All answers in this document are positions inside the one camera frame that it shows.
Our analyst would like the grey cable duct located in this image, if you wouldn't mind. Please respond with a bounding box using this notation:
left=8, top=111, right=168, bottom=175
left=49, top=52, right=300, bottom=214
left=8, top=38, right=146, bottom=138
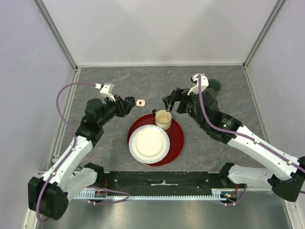
left=73, top=188, right=238, bottom=201

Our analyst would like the white paper plate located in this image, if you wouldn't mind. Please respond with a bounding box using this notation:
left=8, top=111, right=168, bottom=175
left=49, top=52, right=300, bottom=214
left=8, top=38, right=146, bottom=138
left=128, top=125, right=170, bottom=164

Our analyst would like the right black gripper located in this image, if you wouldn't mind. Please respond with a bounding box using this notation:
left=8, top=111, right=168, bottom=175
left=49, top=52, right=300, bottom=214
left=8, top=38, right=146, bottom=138
left=162, top=87, right=206, bottom=129

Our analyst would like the pink earbud charging case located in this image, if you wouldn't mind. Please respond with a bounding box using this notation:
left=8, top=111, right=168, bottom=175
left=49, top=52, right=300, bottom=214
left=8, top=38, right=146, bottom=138
left=136, top=99, right=146, bottom=107

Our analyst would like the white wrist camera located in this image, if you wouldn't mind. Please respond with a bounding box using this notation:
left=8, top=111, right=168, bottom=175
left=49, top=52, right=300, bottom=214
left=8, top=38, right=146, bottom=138
left=187, top=73, right=209, bottom=95
left=100, top=83, right=115, bottom=101

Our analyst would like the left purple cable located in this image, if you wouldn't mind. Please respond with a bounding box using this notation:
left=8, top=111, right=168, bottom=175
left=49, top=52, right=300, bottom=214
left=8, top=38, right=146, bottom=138
left=36, top=82, right=131, bottom=223

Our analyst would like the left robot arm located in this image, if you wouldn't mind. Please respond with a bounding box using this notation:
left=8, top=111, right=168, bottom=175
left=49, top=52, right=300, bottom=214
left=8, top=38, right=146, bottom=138
left=28, top=95, right=135, bottom=220

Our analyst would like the red round tray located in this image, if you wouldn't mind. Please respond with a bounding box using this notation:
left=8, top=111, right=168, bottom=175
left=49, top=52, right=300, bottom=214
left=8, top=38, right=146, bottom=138
left=127, top=114, right=184, bottom=166

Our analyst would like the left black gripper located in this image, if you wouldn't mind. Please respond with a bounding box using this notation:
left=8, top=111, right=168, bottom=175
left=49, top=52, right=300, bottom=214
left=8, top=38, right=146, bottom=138
left=98, top=94, right=136, bottom=126

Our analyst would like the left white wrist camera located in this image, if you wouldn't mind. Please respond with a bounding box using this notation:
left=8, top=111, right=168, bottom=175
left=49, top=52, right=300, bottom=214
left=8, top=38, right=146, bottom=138
left=100, top=83, right=115, bottom=101

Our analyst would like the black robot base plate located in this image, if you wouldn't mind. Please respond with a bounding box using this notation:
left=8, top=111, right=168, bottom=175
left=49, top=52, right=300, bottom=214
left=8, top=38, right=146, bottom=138
left=93, top=171, right=245, bottom=190

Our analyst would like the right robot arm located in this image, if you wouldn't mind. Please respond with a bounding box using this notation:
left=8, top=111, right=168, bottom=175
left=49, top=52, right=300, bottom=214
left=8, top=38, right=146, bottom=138
left=162, top=88, right=305, bottom=202

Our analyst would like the beige mug black handle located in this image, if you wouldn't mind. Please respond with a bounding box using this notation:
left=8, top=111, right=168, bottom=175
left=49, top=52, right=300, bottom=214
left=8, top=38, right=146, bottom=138
left=152, top=109, right=173, bottom=131

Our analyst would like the dark green cup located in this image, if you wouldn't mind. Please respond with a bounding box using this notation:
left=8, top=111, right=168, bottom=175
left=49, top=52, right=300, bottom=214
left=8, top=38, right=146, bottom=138
left=207, top=79, right=222, bottom=99

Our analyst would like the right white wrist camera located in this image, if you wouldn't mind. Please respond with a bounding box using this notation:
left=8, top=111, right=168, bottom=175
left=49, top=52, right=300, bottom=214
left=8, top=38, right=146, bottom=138
left=187, top=73, right=209, bottom=95

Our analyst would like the black earbud charging case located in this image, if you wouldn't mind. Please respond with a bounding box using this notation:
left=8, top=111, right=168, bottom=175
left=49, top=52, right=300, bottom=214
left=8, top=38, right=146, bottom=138
left=125, top=96, right=135, bottom=103

